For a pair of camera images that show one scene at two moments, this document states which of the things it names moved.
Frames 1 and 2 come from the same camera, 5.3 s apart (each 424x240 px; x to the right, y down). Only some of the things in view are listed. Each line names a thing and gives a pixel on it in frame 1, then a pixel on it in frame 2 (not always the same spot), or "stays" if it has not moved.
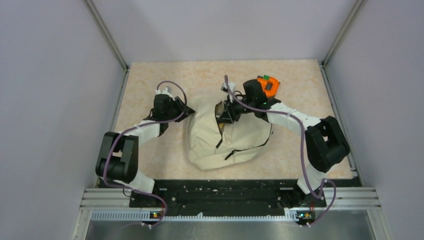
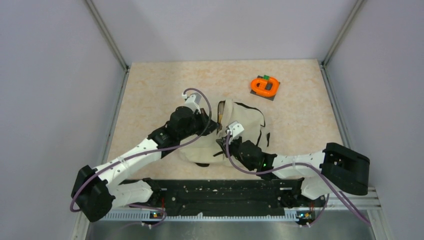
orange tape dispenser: [270, 85] stays
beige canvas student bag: [212, 145] stays
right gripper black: [229, 116] → [223, 142]
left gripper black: [179, 102] → [204, 118]
